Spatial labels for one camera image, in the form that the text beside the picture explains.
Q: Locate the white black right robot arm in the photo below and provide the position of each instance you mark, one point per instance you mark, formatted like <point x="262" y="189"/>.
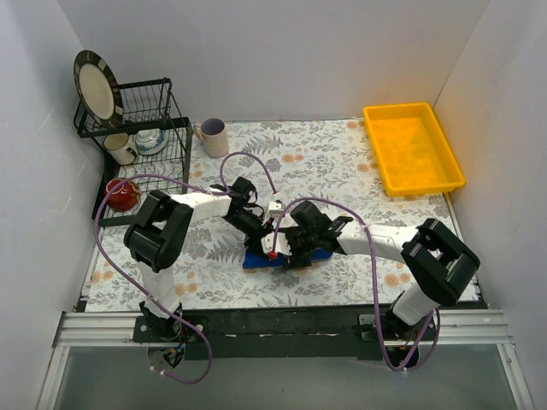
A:
<point x="441" y="264"/>

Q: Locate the blue white teapot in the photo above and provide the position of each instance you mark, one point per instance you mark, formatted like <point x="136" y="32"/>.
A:
<point x="150" y="141"/>

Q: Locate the blue printed t shirt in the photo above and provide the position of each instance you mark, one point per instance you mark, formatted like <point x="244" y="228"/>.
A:
<point x="254" y="261"/>

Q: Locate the dark rimmed cream plate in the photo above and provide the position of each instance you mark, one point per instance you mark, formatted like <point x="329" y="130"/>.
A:
<point x="98" y="89"/>

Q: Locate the aluminium frame rail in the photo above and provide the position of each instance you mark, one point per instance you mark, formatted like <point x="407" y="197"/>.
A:
<point x="105" y="361"/>

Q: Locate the floral patterned table mat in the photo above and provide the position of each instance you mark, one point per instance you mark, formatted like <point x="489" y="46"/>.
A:
<point x="330" y="160"/>

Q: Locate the red cup in rack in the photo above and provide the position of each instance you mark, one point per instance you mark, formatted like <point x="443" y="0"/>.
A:
<point x="125" y="198"/>

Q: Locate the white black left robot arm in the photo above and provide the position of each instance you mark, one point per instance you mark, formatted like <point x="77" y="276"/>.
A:
<point x="157" y="234"/>

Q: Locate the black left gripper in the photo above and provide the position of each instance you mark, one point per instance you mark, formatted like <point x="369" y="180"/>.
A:
<point x="260" y="233"/>

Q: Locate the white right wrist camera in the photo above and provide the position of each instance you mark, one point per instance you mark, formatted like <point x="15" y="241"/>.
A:
<point x="275" y="244"/>

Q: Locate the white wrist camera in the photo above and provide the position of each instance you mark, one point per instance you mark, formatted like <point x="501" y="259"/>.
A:
<point x="275" y="244"/>
<point x="273" y="210"/>

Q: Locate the beige ceramic mug purple inside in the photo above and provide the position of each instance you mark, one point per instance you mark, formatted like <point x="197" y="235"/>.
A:
<point x="213" y="135"/>

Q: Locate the black wire dish rack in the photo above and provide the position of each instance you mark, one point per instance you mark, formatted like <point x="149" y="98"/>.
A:
<point x="147" y="105"/>

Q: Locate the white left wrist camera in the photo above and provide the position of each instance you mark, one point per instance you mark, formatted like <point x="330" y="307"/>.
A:
<point x="273" y="210"/>

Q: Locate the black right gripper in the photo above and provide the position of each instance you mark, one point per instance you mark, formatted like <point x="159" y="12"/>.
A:
<point x="295" y="246"/>

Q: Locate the yellow plastic bin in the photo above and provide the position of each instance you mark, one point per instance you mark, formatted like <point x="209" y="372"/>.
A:
<point x="411" y="150"/>

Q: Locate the cream mug in rack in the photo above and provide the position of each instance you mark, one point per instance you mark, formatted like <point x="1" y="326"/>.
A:
<point x="122" y="148"/>

